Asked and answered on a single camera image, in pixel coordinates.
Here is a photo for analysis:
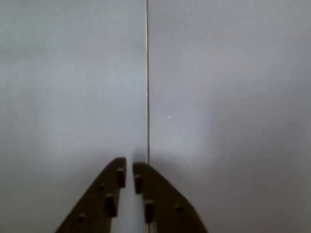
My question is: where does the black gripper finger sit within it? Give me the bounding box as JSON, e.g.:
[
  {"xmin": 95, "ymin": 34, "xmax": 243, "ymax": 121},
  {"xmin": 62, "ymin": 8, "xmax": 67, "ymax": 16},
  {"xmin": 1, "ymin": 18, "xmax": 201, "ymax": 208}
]
[
  {"xmin": 132, "ymin": 162, "xmax": 209, "ymax": 233},
  {"xmin": 54, "ymin": 157, "xmax": 127, "ymax": 233}
]

